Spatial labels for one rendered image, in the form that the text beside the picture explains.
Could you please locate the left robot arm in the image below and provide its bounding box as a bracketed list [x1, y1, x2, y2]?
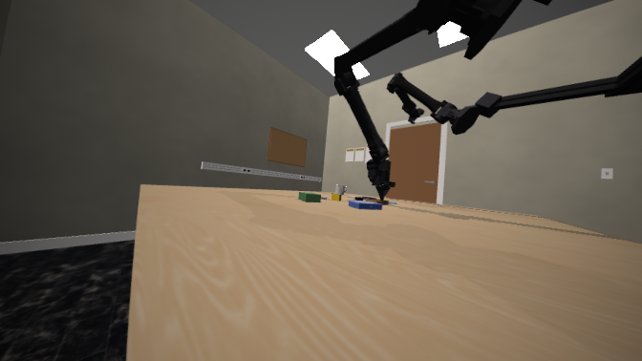
[333, 0, 502, 182]

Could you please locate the green rectangular box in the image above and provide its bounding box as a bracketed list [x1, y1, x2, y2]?
[298, 192, 321, 202]

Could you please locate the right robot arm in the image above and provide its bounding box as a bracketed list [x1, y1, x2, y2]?
[387, 73, 466, 124]

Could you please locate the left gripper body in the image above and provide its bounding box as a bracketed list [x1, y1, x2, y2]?
[372, 181, 396, 187]

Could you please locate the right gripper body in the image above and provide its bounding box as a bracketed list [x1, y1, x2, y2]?
[408, 109, 425, 123]

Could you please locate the blue and white cardboard box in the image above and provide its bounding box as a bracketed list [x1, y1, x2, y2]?
[349, 201, 382, 210]

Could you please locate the wooden ball-in-hole puzzle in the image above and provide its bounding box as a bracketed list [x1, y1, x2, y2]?
[365, 199, 389, 205]

